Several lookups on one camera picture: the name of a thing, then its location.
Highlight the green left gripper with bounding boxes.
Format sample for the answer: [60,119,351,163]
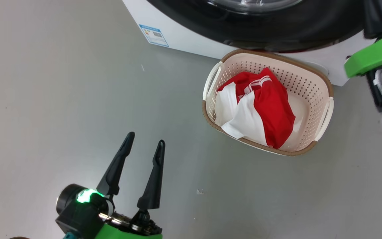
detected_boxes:
[94,131,166,239]

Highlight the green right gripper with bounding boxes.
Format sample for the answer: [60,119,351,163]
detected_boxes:
[344,0,382,79]

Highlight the red and white garment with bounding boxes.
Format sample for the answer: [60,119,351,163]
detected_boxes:
[214,67,296,149]

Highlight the black round washing machine door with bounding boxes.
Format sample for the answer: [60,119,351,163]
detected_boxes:
[146,0,368,53]

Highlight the cream perforated laundry basket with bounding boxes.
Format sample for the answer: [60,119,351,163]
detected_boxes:
[202,49,335,157]

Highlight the white washing machine body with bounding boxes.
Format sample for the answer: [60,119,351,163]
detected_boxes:
[122,0,377,87]

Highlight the blue energy label sticker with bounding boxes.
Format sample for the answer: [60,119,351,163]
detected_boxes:
[138,24,169,47]

